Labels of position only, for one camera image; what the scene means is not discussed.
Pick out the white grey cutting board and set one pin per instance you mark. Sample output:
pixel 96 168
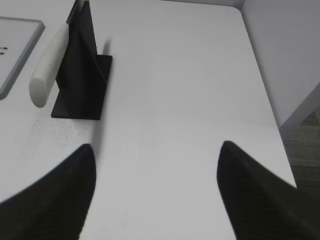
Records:
pixel 18 37

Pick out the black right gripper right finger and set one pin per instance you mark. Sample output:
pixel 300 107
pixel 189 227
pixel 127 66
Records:
pixel 259 204

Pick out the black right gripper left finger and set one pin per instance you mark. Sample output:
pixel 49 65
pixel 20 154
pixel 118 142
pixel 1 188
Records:
pixel 55 207

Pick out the black knife stand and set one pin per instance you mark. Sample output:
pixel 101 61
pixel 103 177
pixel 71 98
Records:
pixel 83 75

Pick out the white handled kitchen knife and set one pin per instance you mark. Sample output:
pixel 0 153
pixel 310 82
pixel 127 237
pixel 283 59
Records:
pixel 47 68

